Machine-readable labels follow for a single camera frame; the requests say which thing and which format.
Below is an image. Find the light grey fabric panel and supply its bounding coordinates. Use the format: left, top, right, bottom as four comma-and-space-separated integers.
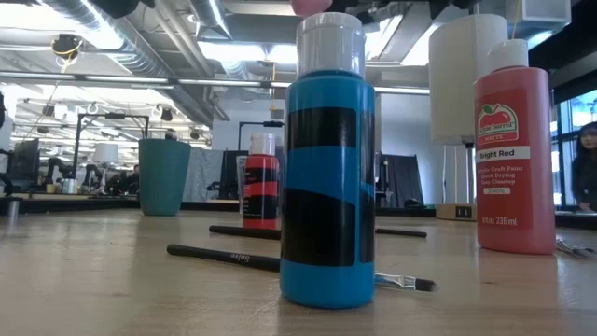
181, 147, 225, 203

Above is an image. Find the large pink paint bottle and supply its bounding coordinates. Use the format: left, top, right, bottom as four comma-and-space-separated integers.
291, 0, 334, 19

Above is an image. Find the person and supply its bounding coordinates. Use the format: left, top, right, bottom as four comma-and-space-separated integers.
124, 163, 140, 195
571, 121, 597, 212

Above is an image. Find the silver ventilation duct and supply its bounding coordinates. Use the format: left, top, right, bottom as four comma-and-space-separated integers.
44, 0, 232, 123

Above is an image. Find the black computer monitor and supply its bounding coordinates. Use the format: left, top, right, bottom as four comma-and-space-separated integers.
8, 138, 41, 188

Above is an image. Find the teal green plastic cup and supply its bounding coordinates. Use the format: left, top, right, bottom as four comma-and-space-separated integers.
137, 138, 192, 217

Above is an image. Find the small white shade lamp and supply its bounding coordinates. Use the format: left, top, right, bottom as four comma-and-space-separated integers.
91, 142, 120, 165

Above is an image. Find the dark grey fabric panel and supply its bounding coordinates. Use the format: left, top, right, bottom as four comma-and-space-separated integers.
378, 153, 424, 210

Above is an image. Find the small red paint bottle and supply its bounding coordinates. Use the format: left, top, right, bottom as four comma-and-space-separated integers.
242, 133, 280, 231

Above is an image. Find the white shade wooden base lamp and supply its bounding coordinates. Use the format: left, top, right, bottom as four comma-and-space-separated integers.
427, 13, 509, 221

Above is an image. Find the yellow black ceiling cable reel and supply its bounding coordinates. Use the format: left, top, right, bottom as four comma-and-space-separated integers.
49, 32, 86, 61

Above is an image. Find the black background rig frame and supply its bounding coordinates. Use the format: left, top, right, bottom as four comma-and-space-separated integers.
238, 119, 285, 151
72, 111, 150, 192

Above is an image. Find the black handled paint brush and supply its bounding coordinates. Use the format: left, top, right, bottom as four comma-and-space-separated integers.
208, 225, 282, 241
555, 238, 597, 259
166, 244, 437, 294
375, 227, 428, 239

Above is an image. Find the small blue paint bottle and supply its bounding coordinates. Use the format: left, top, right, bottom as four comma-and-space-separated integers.
279, 12, 377, 311

